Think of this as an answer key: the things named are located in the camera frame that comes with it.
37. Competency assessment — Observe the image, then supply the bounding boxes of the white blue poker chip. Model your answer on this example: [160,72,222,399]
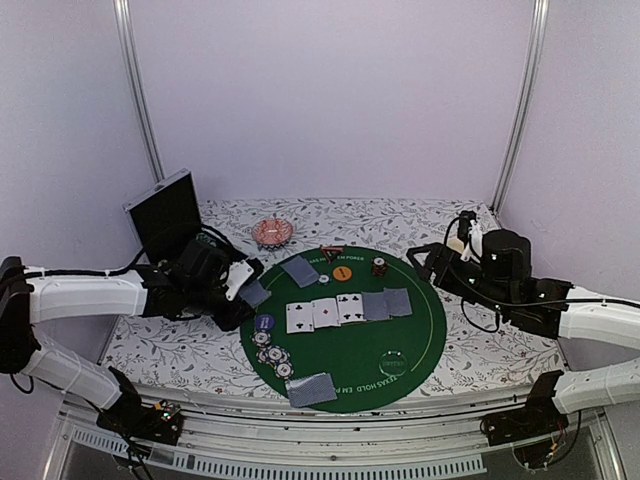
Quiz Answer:
[256,345,290,366]
[274,362,295,380]
[251,331,271,349]

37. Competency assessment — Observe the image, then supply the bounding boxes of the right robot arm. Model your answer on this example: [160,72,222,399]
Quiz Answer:
[414,229,639,436]

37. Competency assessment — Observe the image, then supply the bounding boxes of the left aluminium frame post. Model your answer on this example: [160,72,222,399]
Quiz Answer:
[113,0,165,182]

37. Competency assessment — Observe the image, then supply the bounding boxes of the blue playing card deck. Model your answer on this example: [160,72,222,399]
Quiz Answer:
[238,280,271,308]

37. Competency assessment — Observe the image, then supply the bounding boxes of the clear acrylic dealer button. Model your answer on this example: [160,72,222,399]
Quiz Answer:
[378,350,408,377]

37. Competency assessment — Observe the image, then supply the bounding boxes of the red patterned bowl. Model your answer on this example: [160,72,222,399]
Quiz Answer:
[251,218,294,249]

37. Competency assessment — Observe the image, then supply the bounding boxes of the aluminium poker chip case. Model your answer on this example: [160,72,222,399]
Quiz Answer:
[123,169,234,264]

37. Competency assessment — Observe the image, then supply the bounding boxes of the blue playing card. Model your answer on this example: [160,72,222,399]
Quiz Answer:
[383,288,413,317]
[281,256,320,288]
[285,372,337,408]
[362,292,390,321]

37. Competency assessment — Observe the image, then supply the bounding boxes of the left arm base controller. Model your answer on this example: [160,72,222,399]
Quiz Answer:
[96,398,184,446]

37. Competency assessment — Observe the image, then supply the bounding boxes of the face-up ace of clubs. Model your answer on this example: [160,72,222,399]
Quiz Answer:
[286,302,315,334]

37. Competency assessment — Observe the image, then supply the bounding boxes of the floral white tablecloth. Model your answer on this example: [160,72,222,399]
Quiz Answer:
[101,198,562,399]

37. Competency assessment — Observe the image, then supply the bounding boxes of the cream ceramic mug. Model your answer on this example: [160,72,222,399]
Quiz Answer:
[447,238,464,252]

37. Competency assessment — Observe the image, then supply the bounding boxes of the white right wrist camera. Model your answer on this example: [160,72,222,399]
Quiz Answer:
[461,220,483,262]

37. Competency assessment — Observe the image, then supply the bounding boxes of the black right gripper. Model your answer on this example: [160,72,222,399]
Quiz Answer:
[407,243,513,317]

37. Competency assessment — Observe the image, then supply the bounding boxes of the face-up ace of diamonds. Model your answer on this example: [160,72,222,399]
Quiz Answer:
[311,298,340,329]

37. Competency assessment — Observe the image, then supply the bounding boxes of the aluminium frame post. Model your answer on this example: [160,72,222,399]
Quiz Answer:
[490,0,550,218]
[113,0,165,182]

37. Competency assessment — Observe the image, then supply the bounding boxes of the right arm base controller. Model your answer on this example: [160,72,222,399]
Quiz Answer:
[479,407,569,471]

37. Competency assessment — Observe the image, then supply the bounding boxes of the purple small blind button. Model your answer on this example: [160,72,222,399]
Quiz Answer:
[254,314,275,332]

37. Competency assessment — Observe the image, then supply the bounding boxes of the red black 100 chip stack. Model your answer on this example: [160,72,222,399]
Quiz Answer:
[371,256,389,277]

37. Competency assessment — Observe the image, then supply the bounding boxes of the black triangular card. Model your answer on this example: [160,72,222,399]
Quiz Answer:
[320,246,344,263]

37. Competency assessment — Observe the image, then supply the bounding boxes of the round green poker mat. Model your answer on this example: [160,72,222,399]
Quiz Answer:
[258,247,447,413]

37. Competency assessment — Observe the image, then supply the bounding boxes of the face-up three of clubs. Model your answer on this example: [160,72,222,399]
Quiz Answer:
[336,293,365,325]

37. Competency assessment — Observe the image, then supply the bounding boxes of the aluminium table front rail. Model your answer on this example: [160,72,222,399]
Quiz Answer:
[44,387,629,479]

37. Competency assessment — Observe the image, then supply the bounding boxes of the right aluminium frame post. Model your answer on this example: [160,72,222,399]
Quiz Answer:
[490,0,550,218]

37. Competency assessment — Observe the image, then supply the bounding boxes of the white blue chip stack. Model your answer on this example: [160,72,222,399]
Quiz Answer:
[196,232,217,247]

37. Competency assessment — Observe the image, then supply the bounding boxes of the orange big blind button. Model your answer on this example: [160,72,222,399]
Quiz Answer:
[332,266,353,282]

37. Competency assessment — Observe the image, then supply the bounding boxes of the blue 50 poker chip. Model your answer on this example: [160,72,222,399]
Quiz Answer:
[318,274,331,286]

